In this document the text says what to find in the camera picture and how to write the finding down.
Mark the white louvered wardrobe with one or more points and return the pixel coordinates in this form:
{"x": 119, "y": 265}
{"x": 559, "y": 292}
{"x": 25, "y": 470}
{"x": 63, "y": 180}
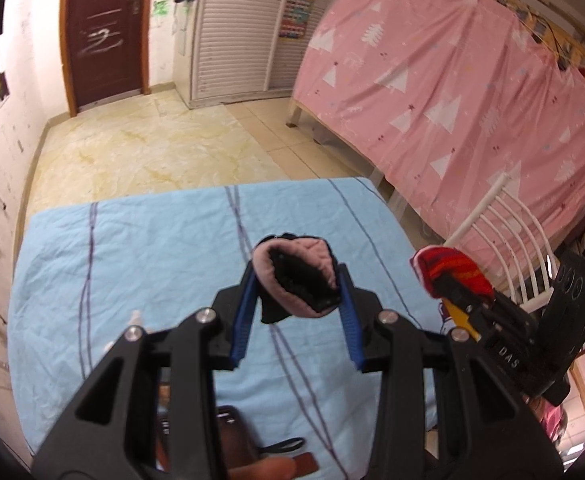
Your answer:
{"x": 232, "y": 35}

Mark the colourful wall poster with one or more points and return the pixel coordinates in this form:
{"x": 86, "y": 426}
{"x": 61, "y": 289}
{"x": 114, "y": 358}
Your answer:
{"x": 298, "y": 5}

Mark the pink crumpled cloth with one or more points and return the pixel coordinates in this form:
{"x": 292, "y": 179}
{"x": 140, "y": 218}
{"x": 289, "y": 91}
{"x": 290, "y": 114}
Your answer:
{"x": 553, "y": 421}

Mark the wall outlet box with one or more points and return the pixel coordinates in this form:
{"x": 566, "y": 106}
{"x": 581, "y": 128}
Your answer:
{"x": 1, "y": 86}

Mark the light blue printed tablecloth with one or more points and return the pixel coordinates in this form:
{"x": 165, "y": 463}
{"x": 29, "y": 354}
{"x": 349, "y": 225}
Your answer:
{"x": 147, "y": 260}

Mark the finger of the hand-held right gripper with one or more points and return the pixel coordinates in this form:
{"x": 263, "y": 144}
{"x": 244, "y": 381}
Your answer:
{"x": 465, "y": 295}

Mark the yellow plastic bin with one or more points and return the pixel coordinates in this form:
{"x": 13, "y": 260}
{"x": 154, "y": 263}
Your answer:
{"x": 453, "y": 312}

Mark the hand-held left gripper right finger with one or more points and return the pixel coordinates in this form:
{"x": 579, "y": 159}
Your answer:
{"x": 351, "y": 325}

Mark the person's left hand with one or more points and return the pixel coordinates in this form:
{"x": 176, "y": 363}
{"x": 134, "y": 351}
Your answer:
{"x": 267, "y": 470}

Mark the pink tree-print bed curtain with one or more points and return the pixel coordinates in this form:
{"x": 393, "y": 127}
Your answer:
{"x": 447, "y": 85}

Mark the green wall sticker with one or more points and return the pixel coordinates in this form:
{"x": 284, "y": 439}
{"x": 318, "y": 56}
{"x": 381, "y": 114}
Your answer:
{"x": 160, "y": 8}

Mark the pink and black glove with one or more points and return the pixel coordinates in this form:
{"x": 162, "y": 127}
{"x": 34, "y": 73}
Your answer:
{"x": 268, "y": 260}

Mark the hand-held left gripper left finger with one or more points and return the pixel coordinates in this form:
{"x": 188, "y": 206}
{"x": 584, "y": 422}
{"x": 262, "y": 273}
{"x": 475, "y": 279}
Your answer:
{"x": 242, "y": 320}

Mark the white metal chair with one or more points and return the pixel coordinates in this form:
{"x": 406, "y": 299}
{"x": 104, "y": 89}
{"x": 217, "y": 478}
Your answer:
{"x": 477, "y": 209}

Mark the brown leather bag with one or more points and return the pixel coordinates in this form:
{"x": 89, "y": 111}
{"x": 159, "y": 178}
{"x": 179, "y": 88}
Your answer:
{"x": 233, "y": 435}

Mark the dark brown door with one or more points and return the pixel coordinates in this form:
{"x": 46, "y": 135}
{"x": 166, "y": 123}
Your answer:
{"x": 107, "y": 35}

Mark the red striped sock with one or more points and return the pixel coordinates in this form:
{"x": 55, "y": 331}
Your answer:
{"x": 452, "y": 264}

